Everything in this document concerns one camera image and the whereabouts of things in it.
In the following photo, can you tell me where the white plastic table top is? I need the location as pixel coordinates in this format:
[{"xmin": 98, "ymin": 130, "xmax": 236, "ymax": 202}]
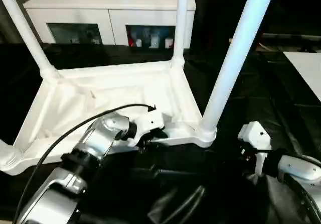
[{"xmin": 0, "ymin": 59, "xmax": 218, "ymax": 176}]

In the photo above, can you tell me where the white plastic table leg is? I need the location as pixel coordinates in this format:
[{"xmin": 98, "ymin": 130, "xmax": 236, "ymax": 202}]
[
  {"xmin": 172, "ymin": 0, "xmax": 191, "ymax": 69},
  {"xmin": 0, "ymin": 138, "xmax": 24, "ymax": 170},
  {"xmin": 0, "ymin": 0, "xmax": 60, "ymax": 78},
  {"xmin": 199, "ymin": 0, "xmax": 278, "ymax": 141}
]

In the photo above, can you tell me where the black mat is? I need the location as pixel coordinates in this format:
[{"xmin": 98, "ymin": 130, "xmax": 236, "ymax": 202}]
[{"xmin": 0, "ymin": 42, "xmax": 321, "ymax": 224}]

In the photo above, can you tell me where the white board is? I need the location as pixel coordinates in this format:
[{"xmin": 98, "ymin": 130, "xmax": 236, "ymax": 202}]
[{"xmin": 283, "ymin": 51, "xmax": 321, "ymax": 95}]

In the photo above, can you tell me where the black bar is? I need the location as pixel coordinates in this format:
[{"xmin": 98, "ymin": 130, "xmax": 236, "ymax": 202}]
[{"xmin": 262, "ymin": 33, "xmax": 321, "ymax": 40}]

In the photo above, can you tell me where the tall black cabinet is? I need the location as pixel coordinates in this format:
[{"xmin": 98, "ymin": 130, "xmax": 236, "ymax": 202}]
[{"xmin": 190, "ymin": 0, "xmax": 251, "ymax": 54}]

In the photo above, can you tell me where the white cabinet with glass doors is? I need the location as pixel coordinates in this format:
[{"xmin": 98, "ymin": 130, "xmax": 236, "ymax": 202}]
[{"xmin": 23, "ymin": 0, "xmax": 197, "ymax": 49}]

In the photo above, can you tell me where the grey curtain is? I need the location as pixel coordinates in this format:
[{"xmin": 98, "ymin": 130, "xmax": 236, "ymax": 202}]
[{"xmin": 0, "ymin": 0, "xmax": 28, "ymax": 44}]

